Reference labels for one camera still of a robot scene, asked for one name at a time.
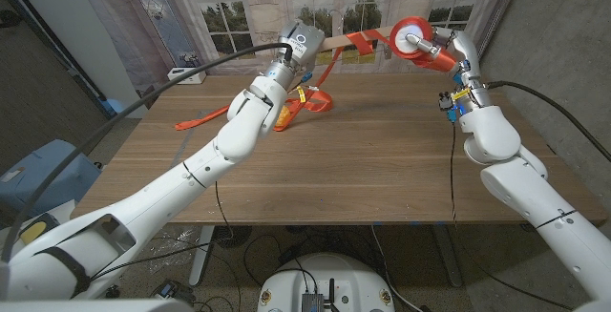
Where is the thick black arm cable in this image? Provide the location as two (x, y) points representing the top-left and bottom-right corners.
(486, 80), (611, 163)
(0, 42), (293, 263)

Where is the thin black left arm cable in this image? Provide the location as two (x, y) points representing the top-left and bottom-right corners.
(90, 180), (235, 282)

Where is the clear plastic bag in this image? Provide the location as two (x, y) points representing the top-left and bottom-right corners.
(147, 225), (201, 275)

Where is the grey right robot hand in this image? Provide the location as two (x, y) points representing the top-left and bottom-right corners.
(404, 25), (493, 113)

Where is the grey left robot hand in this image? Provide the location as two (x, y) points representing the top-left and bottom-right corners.
(264, 19), (327, 89)

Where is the black floor device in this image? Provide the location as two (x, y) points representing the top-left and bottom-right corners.
(157, 279), (196, 306)

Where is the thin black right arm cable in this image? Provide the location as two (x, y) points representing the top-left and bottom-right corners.
(448, 119), (574, 311)

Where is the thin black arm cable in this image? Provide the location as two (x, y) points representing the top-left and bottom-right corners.
(448, 119), (574, 311)
(90, 180), (235, 282)

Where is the white power strip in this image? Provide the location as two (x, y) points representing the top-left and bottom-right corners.
(166, 67), (207, 86)

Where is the black radio box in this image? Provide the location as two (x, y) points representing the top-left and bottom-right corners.
(301, 278), (336, 312)

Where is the grey table leg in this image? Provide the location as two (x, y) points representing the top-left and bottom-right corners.
(432, 223), (464, 288)

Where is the wooden clip hanger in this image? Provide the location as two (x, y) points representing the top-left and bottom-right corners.
(318, 9), (397, 54)

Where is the blue plastic container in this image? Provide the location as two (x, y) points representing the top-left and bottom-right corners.
(0, 138), (102, 218)

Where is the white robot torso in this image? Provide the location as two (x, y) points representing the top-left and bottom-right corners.
(257, 253), (396, 312)

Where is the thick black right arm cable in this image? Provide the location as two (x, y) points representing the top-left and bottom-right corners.
(486, 80), (611, 163)

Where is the red satin ribbon roll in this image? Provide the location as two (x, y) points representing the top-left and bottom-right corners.
(174, 15), (458, 133)

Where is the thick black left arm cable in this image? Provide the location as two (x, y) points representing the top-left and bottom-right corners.
(0, 42), (293, 263)

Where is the white table leg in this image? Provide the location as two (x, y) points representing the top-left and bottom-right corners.
(188, 225), (216, 287)

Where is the black yellow foot pedal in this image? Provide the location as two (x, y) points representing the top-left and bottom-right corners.
(18, 212), (63, 246)

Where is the round black floor fan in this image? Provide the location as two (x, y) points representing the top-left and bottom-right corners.
(213, 225), (253, 250)

